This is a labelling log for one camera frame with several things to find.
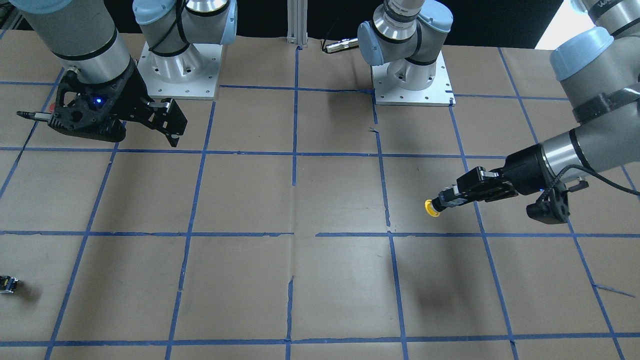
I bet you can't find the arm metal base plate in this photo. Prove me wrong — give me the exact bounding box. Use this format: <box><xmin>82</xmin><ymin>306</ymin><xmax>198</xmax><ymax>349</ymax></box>
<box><xmin>371</xmin><ymin>52</ymin><xmax>457</xmax><ymax>107</ymax></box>
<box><xmin>137</xmin><ymin>43</ymin><xmax>225</xmax><ymax>101</ymax></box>

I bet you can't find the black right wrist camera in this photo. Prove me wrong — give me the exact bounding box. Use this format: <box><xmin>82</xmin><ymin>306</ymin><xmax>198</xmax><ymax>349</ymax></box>
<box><xmin>16</xmin><ymin>68</ymin><xmax>128</xmax><ymax>142</ymax></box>

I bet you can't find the yellow push button switch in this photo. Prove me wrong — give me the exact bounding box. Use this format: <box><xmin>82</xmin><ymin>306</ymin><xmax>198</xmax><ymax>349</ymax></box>
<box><xmin>424</xmin><ymin>186</ymin><xmax>469</xmax><ymax>218</ymax></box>

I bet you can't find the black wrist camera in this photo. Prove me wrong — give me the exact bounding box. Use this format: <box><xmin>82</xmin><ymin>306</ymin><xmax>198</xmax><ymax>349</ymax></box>
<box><xmin>16</xmin><ymin>68</ymin><xmax>128</xmax><ymax>142</ymax></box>
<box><xmin>526</xmin><ymin>178</ymin><xmax>589</xmax><ymax>224</ymax></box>

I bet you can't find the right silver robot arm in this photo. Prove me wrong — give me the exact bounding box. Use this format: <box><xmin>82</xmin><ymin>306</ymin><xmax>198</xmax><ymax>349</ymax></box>
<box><xmin>12</xmin><ymin>0</ymin><xmax>188</xmax><ymax>147</ymax></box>

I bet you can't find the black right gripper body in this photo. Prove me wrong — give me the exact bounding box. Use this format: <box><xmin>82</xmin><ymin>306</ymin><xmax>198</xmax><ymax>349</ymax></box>
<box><xmin>102</xmin><ymin>60</ymin><xmax>154</xmax><ymax>132</ymax></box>

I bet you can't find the silver cable connector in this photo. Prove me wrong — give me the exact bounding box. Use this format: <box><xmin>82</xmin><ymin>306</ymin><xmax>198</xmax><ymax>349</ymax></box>
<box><xmin>321</xmin><ymin>38</ymin><xmax>359</xmax><ymax>54</ymax></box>

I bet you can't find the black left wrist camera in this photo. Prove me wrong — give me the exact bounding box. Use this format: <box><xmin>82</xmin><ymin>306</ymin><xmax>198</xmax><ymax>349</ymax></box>
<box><xmin>526</xmin><ymin>178</ymin><xmax>589</xmax><ymax>224</ymax></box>

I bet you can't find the small black switch block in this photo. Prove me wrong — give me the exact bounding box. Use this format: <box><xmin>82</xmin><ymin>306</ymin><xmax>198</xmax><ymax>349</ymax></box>
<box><xmin>0</xmin><ymin>275</ymin><xmax>20</xmax><ymax>294</ymax></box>

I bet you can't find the black braided cable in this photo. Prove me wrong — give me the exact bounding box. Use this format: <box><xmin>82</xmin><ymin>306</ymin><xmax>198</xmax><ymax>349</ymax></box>
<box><xmin>547</xmin><ymin>164</ymin><xmax>640</xmax><ymax>197</ymax></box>

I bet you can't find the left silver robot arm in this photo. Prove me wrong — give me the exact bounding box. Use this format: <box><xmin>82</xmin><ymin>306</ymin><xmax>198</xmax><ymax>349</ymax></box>
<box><xmin>439</xmin><ymin>0</ymin><xmax>639</xmax><ymax>204</ymax></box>

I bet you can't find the aluminium frame post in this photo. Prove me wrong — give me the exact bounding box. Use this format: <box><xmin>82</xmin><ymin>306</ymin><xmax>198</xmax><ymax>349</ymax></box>
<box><xmin>286</xmin><ymin>0</ymin><xmax>308</xmax><ymax>48</ymax></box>

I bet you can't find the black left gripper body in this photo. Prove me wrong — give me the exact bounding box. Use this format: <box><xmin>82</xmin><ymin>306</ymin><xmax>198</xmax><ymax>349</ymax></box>
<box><xmin>502</xmin><ymin>145</ymin><xmax>551</xmax><ymax>196</ymax></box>

